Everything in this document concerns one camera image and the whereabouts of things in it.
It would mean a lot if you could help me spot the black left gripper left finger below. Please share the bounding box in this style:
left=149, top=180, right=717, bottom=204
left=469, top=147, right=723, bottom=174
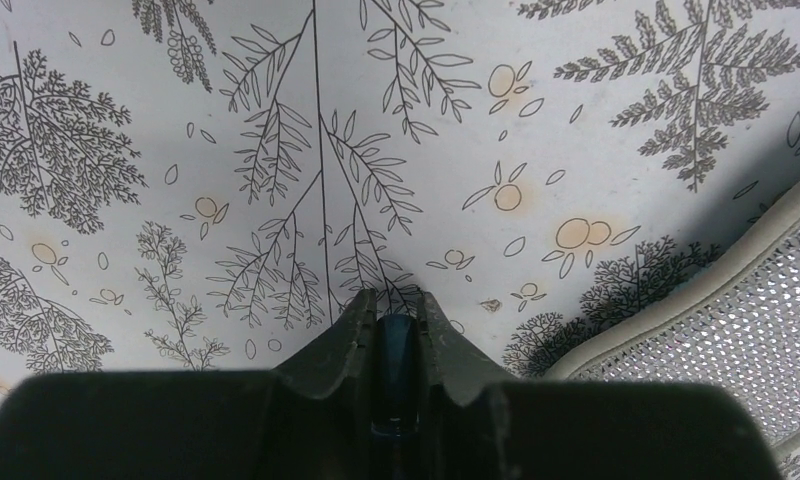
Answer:
left=0, top=290, right=376, bottom=479

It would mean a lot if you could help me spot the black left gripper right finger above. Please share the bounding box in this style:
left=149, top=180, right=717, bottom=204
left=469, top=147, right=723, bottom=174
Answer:
left=417, top=293, right=780, bottom=479

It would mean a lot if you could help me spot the dark teal ribbed mug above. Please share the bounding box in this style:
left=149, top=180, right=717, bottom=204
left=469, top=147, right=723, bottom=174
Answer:
left=372, top=314, right=419, bottom=442

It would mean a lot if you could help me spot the floral patterned table mat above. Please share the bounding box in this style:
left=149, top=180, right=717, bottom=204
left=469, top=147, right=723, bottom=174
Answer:
left=0, top=1, right=800, bottom=479

